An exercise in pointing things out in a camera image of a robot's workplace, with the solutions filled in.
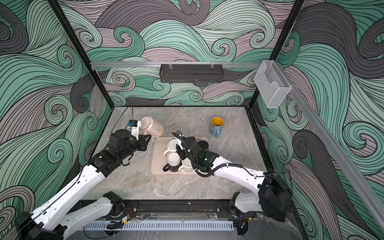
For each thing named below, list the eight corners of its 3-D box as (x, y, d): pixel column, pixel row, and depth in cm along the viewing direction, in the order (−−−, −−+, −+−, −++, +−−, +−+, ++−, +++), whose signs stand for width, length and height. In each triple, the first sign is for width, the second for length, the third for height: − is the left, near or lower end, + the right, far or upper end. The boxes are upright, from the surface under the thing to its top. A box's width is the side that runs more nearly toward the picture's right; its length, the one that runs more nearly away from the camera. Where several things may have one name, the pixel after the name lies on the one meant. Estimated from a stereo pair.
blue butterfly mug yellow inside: (211, 141, 102) (213, 130, 93) (209, 127, 110) (211, 116, 101) (222, 141, 102) (225, 130, 93) (219, 127, 110) (222, 116, 101)
